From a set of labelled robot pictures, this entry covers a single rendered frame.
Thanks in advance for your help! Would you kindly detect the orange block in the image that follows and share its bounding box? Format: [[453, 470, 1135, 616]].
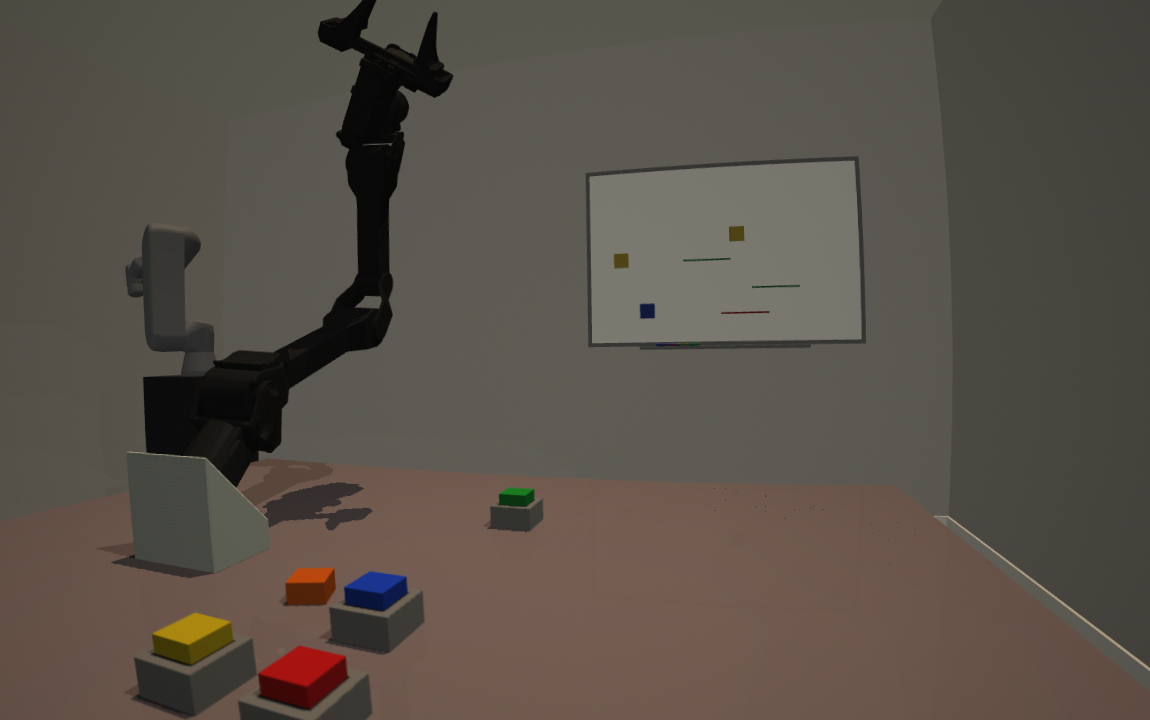
[[285, 567, 336, 605]]

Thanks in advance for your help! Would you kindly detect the red button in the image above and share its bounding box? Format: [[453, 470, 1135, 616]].
[[238, 645, 371, 720]]

